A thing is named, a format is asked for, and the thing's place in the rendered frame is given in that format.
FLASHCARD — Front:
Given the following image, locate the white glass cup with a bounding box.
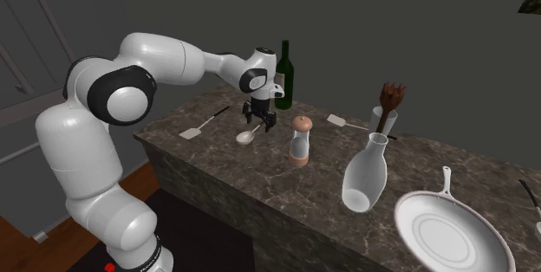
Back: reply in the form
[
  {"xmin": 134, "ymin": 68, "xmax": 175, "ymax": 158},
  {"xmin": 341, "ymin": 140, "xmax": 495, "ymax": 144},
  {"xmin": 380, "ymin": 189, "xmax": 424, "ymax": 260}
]
[{"xmin": 368, "ymin": 106, "xmax": 399, "ymax": 138}]

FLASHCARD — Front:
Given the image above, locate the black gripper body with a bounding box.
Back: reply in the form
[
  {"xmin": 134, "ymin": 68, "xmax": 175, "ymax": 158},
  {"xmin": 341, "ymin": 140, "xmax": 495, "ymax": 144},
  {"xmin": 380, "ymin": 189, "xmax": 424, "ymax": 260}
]
[{"xmin": 247, "ymin": 97, "xmax": 272, "ymax": 117}]

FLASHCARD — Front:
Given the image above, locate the brown wooden salad fork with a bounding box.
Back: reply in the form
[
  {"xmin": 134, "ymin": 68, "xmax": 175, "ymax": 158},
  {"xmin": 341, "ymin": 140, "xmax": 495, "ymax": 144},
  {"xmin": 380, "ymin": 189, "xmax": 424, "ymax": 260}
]
[{"xmin": 375, "ymin": 81, "xmax": 407, "ymax": 134}]

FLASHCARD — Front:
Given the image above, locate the white frying pan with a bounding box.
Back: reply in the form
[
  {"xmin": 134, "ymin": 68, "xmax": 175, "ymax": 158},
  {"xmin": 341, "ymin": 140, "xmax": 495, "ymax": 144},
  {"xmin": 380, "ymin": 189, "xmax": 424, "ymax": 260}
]
[{"xmin": 394, "ymin": 165, "xmax": 517, "ymax": 272}]

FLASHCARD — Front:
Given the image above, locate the white glass carafe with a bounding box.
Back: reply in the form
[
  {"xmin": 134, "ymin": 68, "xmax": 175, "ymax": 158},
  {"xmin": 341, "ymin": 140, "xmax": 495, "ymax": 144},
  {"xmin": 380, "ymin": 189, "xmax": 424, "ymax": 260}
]
[{"xmin": 341, "ymin": 132, "xmax": 389, "ymax": 213}]

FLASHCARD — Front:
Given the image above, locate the wooden pepper mill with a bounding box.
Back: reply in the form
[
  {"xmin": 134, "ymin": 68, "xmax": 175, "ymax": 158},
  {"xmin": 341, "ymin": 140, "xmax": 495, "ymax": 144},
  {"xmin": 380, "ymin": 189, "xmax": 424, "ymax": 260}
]
[{"xmin": 288, "ymin": 115, "xmax": 314, "ymax": 168}]

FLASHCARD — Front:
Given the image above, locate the black robot stand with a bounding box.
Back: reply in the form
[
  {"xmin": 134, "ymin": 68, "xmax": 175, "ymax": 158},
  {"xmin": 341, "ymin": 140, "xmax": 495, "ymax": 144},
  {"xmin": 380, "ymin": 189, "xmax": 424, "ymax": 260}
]
[{"xmin": 67, "ymin": 187, "xmax": 257, "ymax": 272}]

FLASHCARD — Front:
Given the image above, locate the white utensil with black handle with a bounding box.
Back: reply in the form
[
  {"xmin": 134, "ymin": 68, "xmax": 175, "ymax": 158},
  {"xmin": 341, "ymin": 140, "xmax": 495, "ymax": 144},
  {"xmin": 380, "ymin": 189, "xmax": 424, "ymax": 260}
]
[{"xmin": 518, "ymin": 178, "xmax": 541, "ymax": 240}]

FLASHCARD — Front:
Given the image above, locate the dark green wine bottle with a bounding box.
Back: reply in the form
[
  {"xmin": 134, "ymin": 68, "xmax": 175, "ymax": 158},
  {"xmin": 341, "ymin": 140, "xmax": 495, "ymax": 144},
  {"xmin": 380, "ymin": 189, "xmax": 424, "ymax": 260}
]
[{"xmin": 274, "ymin": 39, "xmax": 295, "ymax": 111}]

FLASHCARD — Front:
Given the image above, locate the grey stair railing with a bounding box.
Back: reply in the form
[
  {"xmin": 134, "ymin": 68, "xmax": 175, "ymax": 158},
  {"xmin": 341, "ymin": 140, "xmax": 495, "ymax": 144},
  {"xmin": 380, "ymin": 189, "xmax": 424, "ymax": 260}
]
[{"xmin": 0, "ymin": 0, "xmax": 77, "ymax": 166}]

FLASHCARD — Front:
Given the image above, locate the white spatula with black handle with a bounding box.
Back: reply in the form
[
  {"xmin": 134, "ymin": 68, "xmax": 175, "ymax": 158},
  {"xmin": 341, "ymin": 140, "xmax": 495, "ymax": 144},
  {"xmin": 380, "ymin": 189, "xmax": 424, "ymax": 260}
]
[
  {"xmin": 326, "ymin": 113, "xmax": 398, "ymax": 141},
  {"xmin": 179, "ymin": 105, "xmax": 231, "ymax": 141}
]

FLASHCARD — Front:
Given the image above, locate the white spoon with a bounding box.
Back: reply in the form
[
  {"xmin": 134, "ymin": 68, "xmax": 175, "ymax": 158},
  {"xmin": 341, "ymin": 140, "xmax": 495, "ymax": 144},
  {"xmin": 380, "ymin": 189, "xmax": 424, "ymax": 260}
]
[{"xmin": 235, "ymin": 123, "xmax": 263, "ymax": 146}]

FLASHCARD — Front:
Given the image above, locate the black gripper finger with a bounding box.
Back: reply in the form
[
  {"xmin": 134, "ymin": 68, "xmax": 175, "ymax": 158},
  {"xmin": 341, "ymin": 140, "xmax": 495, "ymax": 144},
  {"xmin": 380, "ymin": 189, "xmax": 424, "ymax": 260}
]
[
  {"xmin": 242, "ymin": 100, "xmax": 257, "ymax": 125},
  {"xmin": 263, "ymin": 112, "xmax": 278, "ymax": 133}
]

